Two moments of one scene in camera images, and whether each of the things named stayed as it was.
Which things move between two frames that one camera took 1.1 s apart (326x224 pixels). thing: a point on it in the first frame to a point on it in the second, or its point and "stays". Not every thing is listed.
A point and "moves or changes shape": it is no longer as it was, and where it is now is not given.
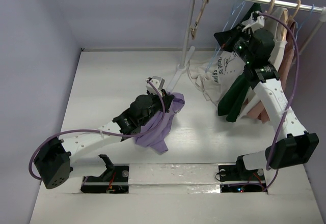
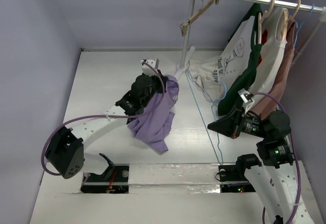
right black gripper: [231, 37] to [236, 123]
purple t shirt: [158, 139] moves or changes shape
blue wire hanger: [217, 46] to [213, 101]
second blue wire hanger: [311, 10] stays
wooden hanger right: [287, 19] stays
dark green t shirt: [231, 101] stays
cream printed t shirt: [211, 76] stays
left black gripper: [166, 100] to [158, 80]
